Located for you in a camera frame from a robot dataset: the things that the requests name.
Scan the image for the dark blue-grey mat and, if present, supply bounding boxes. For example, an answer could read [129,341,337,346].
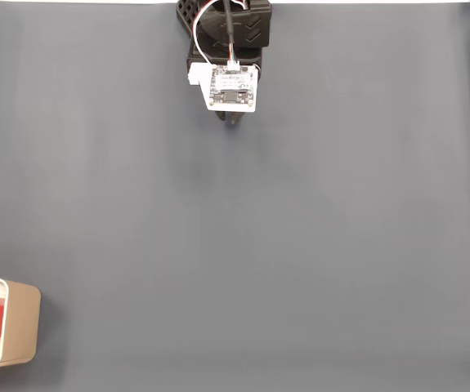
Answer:
[0,2,470,392]

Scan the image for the beige box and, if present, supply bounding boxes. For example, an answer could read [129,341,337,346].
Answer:
[0,277,43,370]

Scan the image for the black camera cable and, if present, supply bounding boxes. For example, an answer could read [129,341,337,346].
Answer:
[221,0,241,69]

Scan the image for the white camera board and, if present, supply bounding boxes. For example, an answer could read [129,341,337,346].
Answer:
[186,60,258,113]

